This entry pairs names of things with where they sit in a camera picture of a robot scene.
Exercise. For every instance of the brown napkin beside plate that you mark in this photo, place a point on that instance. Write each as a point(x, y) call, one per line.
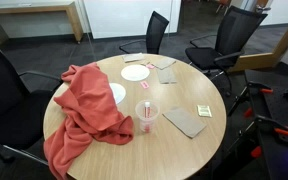
point(166, 76)

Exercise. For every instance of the brown napkin at rim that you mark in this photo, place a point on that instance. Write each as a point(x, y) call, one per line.
point(133, 57)

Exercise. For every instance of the black office chair right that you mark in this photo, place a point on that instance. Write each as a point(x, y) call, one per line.
point(235, 29)

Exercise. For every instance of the yellow-green sauce packet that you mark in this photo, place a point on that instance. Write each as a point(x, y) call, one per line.
point(204, 111)

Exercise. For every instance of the pink packet far side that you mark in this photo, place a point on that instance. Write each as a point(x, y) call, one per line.
point(150, 66)

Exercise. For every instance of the light wooden side table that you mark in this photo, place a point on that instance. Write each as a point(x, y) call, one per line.
point(68, 7)

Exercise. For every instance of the red and white marker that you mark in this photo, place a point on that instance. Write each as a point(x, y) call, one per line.
point(147, 116)

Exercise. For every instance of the black office chair far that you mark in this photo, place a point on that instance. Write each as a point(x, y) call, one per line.
point(155, 32)

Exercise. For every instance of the brown napkin near cup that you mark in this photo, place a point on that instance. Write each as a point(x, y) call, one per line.
point(184, 121)

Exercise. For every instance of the white plate under blanket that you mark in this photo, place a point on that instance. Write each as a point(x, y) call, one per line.
point(119, 92)

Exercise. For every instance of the black office chair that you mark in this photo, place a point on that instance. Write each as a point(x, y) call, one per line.
point(235, 29)
point(21, 111)
point(155, 32)

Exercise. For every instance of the black clamp orange tips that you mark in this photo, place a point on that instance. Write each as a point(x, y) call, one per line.
point(251, 88)

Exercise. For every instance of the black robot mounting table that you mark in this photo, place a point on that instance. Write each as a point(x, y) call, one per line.
point(275, 106)

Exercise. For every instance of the white paper plate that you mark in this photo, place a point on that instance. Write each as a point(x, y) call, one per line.
point(135, 72)

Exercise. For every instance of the pink packet near plate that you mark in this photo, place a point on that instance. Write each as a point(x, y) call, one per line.
point(144, 84)

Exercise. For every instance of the clear plastic cup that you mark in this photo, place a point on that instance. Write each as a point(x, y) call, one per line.
point(154, 112)

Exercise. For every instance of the brown napkin far edge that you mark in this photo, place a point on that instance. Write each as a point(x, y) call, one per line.
point(164, 63)

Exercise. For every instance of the red fleece blanket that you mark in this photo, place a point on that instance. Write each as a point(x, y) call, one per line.
point(91, 114)

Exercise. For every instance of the black clamp orange handle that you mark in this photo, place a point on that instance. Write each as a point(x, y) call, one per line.
point(263, 129)

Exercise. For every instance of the black office chair left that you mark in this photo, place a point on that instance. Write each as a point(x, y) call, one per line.
point(21, 111)

